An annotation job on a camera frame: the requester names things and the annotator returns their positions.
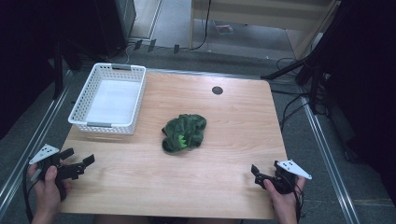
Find black hanging cable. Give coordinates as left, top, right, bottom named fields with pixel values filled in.
left=189, top=0, right=213, bottom=51

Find light wooden desk frame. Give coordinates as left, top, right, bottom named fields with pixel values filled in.
left=188, top=0, right=342, bottom=61

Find black cabinet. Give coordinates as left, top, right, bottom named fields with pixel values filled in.
left=92, top=0, right=138, bottom=58

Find person's left hand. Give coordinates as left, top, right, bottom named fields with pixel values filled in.
left=27, top=163, right=71, bottom=218

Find green cloth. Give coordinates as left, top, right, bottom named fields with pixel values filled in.
left=161, top=113, right=208, bottom=154

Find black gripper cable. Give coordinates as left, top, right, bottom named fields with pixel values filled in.
left=21, top=164, right=42, bottom=224
left=289, top=178, right=307, bottom=224

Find dark curtain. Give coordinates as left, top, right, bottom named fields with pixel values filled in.
left=314, top=0, right=396, bottom=200
left=0, top=0, right=104, bottom=141

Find black floor cables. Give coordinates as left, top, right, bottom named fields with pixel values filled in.
left=270, top=56, right=316, bottom=133

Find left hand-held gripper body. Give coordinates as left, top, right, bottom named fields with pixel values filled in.
left=28, top=143, right=86, bottom=202

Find white floor cable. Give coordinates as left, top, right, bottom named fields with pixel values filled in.
left=104, top=42, right=139, bottom=65

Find person's right hand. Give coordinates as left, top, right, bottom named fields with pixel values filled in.
left=262, top=176, right=308, bottom=222

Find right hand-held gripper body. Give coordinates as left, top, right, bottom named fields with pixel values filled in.
left=254, top=159, right=313, bottom=195

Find black tripod stand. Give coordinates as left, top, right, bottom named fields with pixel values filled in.
left=261, top=36, right=331, bottom=116

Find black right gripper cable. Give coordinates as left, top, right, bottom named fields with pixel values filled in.
left=289, top=178, right=307, bottom=224

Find metal floor rail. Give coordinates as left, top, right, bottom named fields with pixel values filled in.
left=0, top=70, right=75, bottom=216
left=299, top=94, right=362, bottom=224

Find red paper sheet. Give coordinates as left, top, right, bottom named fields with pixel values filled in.
left=214, top=21, right=235, bottom=35

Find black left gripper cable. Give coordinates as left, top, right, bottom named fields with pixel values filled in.
left=21, top=164, right=42, bottom=224

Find white perforated plastic basket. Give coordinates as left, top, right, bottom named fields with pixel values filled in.
left=67, top=63, right=148, bottom=135

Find black metal stand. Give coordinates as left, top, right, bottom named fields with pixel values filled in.
left=50, top=36, right=83, bottom=101

